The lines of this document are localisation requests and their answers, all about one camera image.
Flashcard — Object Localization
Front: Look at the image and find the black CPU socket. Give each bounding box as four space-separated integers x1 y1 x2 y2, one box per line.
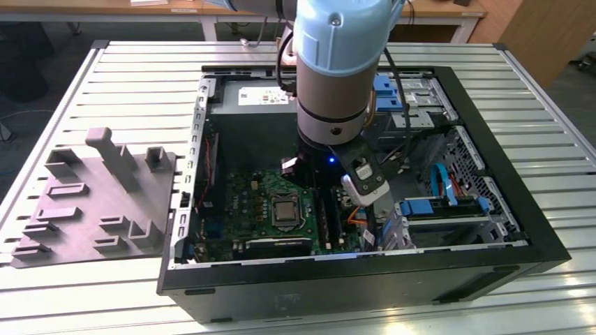
267 191 307 233

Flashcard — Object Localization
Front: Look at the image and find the silver CPU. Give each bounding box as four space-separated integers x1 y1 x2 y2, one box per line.
272 201 299 224

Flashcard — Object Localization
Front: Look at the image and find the grey power supply unit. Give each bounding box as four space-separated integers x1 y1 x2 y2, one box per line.
207 79 302 172

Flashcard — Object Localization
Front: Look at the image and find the green motherboard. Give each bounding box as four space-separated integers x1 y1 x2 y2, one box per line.
194 169 370 262

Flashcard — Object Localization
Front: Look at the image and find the black case fan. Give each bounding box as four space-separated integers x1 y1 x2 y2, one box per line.
204 131 222 196

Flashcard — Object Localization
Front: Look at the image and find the black graphics card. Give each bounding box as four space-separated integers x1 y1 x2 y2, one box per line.
232 237 314 261

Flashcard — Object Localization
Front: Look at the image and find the blue drive latch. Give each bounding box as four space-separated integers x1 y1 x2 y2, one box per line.
372 75 404 113

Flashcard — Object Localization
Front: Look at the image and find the blue disk carrier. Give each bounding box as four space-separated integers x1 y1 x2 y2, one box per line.
400 196 491 220

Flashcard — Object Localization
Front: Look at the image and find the metal drive cage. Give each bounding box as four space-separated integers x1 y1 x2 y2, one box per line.
372 75 460 151

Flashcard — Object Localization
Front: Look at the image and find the black open PC case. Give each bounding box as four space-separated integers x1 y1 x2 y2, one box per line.
156 64 574 324

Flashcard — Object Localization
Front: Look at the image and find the metal disk bay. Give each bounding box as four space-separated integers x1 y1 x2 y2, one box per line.
379 197 530 252

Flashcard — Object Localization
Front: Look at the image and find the grey parts rack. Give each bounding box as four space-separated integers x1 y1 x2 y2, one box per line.
8 127 187 269

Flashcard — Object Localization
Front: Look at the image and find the wooden cabinet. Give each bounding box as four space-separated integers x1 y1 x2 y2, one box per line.
470 0 596 88

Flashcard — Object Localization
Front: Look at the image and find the office chair base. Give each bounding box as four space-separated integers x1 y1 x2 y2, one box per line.
568 51 596 73

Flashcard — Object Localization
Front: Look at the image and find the wooden desk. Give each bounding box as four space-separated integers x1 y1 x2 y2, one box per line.
0 0 488 43

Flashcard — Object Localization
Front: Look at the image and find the black waste bin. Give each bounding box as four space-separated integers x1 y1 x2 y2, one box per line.
0 20 52 102

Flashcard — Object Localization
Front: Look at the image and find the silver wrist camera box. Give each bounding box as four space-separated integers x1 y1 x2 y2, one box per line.
342 163 391 207

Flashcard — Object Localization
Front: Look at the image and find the orange wire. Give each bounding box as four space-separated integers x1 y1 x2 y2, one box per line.
347 205 376 224

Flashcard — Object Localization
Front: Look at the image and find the red black twisted wire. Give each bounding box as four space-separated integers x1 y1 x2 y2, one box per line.
195 135 220 210

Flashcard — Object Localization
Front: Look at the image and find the black camera cable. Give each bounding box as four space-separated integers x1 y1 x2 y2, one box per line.
382 48 415 175

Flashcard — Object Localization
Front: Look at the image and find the black cable bundle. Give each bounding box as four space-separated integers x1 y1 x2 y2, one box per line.
372 127 451 182

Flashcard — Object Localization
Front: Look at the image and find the blue flat data cable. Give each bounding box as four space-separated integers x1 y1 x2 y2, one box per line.
431 163 460 207

